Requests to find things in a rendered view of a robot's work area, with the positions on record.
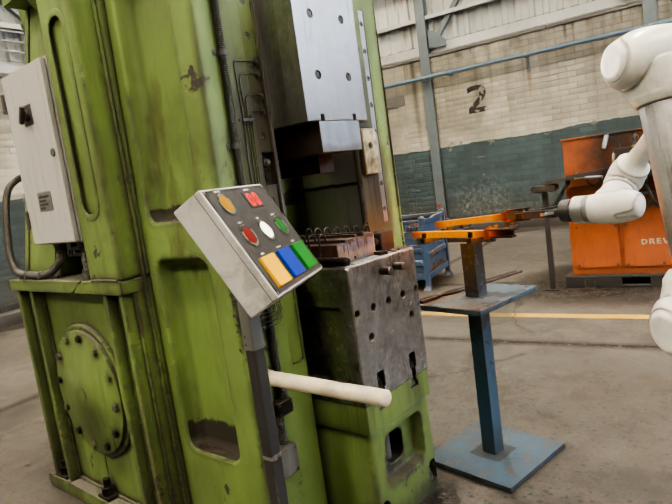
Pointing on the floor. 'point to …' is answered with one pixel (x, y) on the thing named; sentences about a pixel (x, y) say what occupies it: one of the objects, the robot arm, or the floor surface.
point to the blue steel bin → (425, 259)
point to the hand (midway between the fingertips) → (517, 214)
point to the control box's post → (251, 330)
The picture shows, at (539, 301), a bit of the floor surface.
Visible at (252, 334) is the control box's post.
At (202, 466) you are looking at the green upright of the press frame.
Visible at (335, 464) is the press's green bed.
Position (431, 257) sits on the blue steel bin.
